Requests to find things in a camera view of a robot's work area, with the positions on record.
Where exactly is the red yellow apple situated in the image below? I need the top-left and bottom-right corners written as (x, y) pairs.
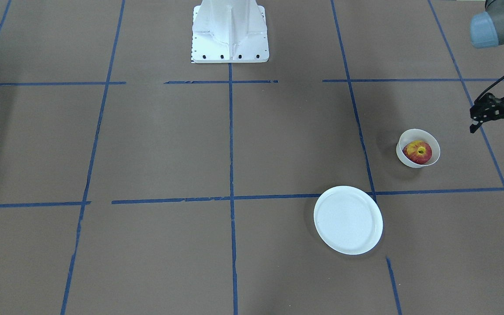
top-left (402, 140), bottom-right (433, 165)

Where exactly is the white plastic bowl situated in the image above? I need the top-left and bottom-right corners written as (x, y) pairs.
top-left (396, 128), bottom-right (441, 169)

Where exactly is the white round plate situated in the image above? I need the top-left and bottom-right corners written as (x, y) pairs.
top-left (313, 185), bottom-right (384, 256)

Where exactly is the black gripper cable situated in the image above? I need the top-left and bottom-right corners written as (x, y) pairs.
top-left (474, 55), bottom-right (504, 105)

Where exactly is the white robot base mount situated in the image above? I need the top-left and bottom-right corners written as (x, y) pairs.
top-left (191, 0), bottom-right (270, 63)

